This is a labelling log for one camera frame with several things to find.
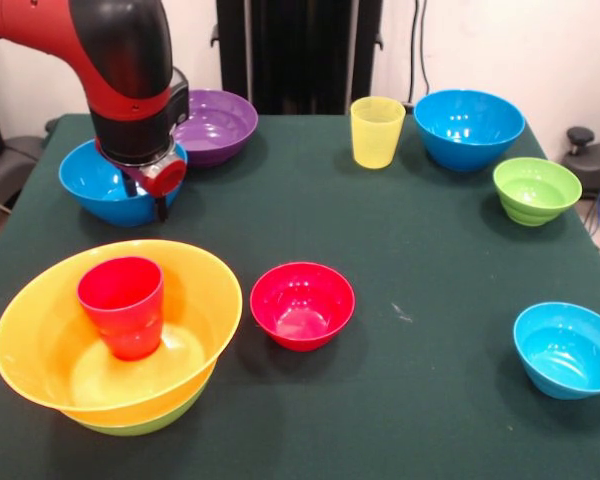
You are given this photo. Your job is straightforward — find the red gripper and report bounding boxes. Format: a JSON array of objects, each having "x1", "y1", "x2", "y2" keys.
[{"x1": 95, "y1": 139, "x2": 189, "y2": 223}]

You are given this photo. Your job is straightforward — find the large purple bowl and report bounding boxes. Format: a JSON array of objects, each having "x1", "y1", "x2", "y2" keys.
[{"x1": 172, "y1": 89, "x2": 259, "y2": 169}]

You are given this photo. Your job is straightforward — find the red cup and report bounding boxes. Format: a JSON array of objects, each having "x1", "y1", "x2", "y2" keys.
[{"x1": 77, "y1": 256, "x2": 165, "y2": 362}]

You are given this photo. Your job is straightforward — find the large orange bowl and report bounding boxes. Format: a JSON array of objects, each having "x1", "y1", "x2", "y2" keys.
[{"x1": 0, "y1": 239, "x2": 244, "y2": 427}]

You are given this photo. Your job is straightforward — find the dark gray stand base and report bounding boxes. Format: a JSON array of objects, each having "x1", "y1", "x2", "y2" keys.
[{"x1": 0, "y1": 134, "x2": 46, "y2": 209}]

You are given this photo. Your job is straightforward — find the small red bowl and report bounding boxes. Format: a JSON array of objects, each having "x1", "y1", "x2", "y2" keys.
[{"x1": 249, "y1": 261, "x2": 356, "y2": 353}]

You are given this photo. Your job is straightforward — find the large green bowl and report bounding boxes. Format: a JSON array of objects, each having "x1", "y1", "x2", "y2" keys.
[{"x1": 79, "y1": 384, "x2": 207, "y2": 437}]

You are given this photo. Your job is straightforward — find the yellow cup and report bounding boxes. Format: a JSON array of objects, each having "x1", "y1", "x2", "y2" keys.
[{"x1": 350, "y1": 96, "x2": 408, "y2": 170}]

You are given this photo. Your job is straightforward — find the dark green tablecloth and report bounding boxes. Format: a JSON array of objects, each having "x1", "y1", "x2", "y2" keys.
[{"x1": 0, "y1": 113, "x2": 600, "y2": 480}]

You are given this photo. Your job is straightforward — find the small green bowl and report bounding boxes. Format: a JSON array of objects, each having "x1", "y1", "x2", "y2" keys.
[{"x1": 492, "y1": 156, "x2": 583, "y2": 228}]

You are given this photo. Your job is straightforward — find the black stand base with knob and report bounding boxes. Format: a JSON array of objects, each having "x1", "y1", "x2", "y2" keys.
[{"x1": 557, "y1": 126, "x2": 600, "y2": 200}]

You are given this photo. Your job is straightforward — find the small light blue bowl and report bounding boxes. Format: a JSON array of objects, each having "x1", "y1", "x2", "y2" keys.
[{"x1": 512, "y1": 301, "x2": 600, "y2": 401}]

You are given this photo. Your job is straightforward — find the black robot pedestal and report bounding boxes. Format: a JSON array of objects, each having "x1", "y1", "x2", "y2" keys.
[{"x1": 210, "y1": 0, "x2": 384, "y2": 117}]

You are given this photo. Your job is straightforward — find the black wall cable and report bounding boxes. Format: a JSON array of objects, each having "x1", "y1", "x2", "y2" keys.
[{"x1": 407, "y1": 0, "x2": 431, "y2": 106}]

